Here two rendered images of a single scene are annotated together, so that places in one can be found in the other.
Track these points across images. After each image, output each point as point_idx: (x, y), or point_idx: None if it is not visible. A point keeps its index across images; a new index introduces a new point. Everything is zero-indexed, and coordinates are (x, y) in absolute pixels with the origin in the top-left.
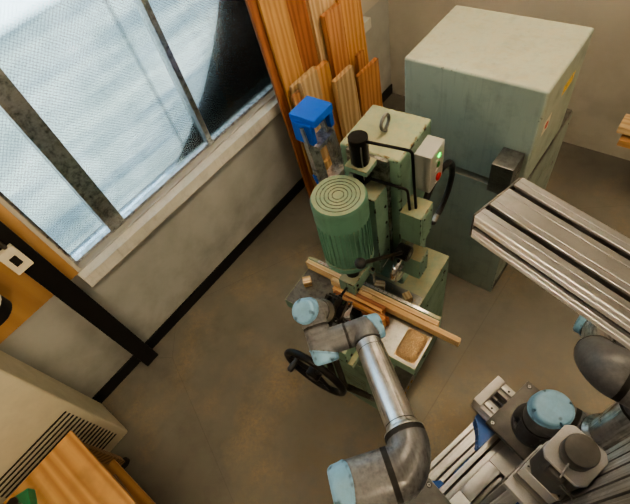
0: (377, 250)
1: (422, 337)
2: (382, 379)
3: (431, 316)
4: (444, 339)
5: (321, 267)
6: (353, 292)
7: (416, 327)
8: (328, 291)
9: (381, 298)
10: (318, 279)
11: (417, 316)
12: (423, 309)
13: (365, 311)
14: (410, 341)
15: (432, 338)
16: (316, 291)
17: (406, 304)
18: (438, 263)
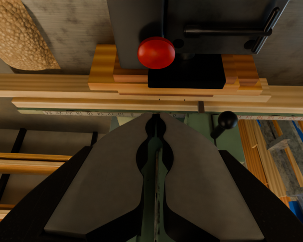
0: (161, 232)
1: (13, 66)
2: None
3: (33, 110)
4: None
5: (299, 110)
6: (192, 124)
7: (50, 73)
8: (272, 64)
9: (137, 104)
10: None
11: (54, 100)
12: (55, 114)
13: (144, 83)
14: (13, 52)
15: (9, 67)
16: None
17: (86, 111)
18: (124, 121)
